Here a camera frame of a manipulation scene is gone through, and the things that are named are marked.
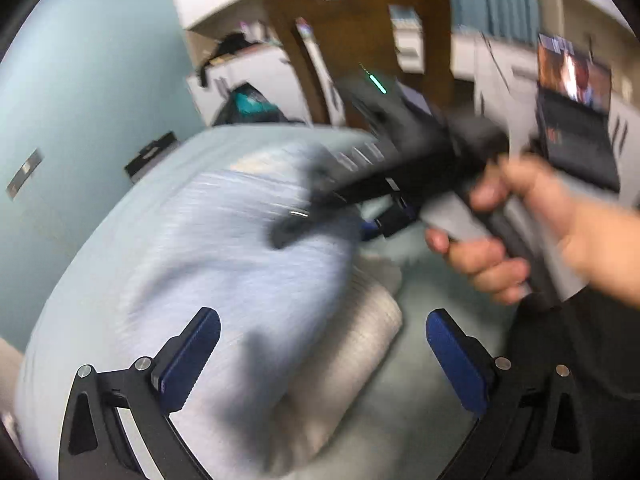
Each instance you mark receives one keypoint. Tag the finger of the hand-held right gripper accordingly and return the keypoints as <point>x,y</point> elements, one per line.
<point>392,220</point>
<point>305,210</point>

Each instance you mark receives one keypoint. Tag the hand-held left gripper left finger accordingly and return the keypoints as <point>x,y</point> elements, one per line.
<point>195,355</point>

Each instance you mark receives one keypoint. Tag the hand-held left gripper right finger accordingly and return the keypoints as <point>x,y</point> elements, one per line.
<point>455,360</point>

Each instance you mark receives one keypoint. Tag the white and blue knit sweater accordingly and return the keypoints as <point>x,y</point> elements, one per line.
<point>175,260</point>

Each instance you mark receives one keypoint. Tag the person's right forearm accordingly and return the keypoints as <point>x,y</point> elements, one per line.
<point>612,240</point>

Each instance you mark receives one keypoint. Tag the person's right hand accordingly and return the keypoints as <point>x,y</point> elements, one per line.
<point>525,225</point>

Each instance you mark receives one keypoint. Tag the light blue bed sheet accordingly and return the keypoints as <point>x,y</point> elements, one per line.
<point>410,430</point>

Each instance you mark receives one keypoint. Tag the teal bag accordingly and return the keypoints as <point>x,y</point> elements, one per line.
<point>250,105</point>

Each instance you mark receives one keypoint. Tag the wooden chair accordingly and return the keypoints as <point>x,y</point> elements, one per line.
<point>360,25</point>

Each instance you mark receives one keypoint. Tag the open black laptop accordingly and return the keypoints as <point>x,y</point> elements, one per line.
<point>575,135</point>

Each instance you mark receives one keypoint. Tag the black wall bracket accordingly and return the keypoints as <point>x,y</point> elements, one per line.
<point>150,155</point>

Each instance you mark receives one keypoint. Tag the grey wall strip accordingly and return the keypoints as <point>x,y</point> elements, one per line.
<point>25,174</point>

